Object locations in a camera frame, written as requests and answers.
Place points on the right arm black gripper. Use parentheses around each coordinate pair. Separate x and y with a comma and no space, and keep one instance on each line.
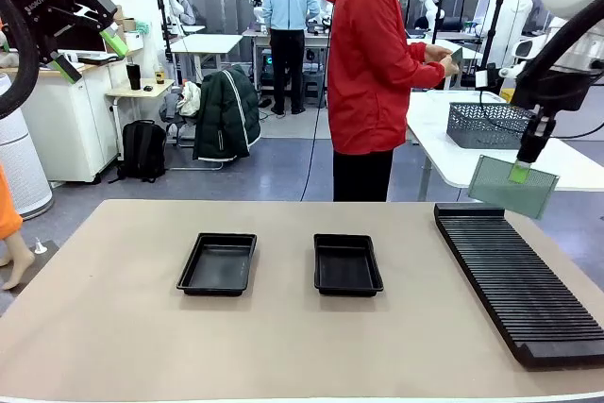
(552,91)

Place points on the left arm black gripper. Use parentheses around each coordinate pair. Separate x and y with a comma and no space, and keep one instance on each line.
(40,6)

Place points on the black plastic ESD tray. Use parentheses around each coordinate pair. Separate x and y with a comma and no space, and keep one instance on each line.
(217,263)
(347,268)

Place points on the person right forearm red sleeve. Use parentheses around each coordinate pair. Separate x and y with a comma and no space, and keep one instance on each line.
(420,72)

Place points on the person left forearm red sleeve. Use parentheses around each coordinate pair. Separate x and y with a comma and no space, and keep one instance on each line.
(417,53)

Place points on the person right hand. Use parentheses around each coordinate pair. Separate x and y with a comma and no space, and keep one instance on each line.
(451,68)

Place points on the person left hand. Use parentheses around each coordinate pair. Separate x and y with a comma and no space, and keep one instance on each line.
(439,54)

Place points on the black computer monitor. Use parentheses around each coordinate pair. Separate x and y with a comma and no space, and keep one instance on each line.
(85,42)

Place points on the black keyboard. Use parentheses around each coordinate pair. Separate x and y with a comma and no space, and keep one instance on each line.
(101,59)

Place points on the small cardboard box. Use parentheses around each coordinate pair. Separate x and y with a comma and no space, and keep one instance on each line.
(129,24)
(119,13)

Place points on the grey mesh basket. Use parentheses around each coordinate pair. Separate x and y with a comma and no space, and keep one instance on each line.
(481,127)

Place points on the white storage box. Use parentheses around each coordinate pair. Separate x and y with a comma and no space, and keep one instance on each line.
(136,40)

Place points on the teal crumpled item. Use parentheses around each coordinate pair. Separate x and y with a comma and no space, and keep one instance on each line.
(144,28)

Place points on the black tumbler cup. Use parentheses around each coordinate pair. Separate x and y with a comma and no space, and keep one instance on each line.
(133,77)

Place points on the small wood top side table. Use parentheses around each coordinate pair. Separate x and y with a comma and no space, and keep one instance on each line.
(123,91)

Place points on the small yellow bottle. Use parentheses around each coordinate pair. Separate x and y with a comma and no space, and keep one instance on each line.
(160,75)

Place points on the white cabinet desk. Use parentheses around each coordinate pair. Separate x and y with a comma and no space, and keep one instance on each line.
(71,129)

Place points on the large white work table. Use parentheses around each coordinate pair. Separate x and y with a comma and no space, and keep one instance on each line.
(439,139)

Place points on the black tripod stand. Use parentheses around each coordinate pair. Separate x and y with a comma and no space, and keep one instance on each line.
(495,25)

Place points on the person in white coat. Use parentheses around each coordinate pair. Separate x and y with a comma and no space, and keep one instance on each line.
(512,21)

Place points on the white office table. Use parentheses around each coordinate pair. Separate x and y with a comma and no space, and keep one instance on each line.
(207,42)

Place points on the white cloth bag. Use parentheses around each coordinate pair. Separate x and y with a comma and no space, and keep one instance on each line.
(191,98)

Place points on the black backpack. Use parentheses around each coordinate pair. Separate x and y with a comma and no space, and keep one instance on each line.
(141,148)

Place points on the white cylindrical air purifier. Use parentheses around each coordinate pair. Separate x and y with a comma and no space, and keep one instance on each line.
(23,162)

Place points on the black slotted board rack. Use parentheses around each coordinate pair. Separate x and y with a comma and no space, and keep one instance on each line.
(519,280)

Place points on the dark green padded jacket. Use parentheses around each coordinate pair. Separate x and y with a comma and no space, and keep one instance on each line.
(226,110)

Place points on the person in red jacket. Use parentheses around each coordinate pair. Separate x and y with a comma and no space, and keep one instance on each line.
(363,68)

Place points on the black computer tower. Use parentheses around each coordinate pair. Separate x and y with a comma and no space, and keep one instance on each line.
(267,68)

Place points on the orange garment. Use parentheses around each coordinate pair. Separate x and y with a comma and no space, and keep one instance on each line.
(8,214)

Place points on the man in light blue shirt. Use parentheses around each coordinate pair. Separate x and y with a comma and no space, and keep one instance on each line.
(288,2)

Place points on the small white floor stand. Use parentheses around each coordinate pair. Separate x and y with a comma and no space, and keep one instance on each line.
(40,247)

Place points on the grey step stool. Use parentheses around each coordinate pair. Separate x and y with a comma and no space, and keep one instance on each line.
(312,89)

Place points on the beige mannequin leg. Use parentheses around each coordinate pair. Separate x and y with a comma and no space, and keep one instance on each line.
(19,261)

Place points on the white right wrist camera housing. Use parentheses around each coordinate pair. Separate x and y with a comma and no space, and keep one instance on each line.
(512,70)

